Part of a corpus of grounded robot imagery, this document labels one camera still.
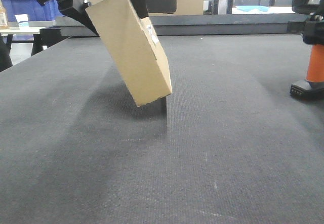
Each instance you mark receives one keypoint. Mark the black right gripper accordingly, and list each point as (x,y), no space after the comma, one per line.
(311,29)

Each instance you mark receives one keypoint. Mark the small brown cardboard package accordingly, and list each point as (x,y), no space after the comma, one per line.
(134,47)

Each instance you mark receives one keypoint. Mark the light blue tray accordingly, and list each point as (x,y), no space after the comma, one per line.
(251,9)

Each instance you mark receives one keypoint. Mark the white paper cup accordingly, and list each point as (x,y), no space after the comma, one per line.
(22,20)

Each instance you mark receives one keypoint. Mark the blue plastic bin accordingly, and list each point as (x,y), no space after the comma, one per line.
(35,12)

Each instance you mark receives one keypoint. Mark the white folding side table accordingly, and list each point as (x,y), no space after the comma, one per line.
(34,30)

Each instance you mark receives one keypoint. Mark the black office chair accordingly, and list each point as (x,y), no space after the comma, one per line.
(5,60)

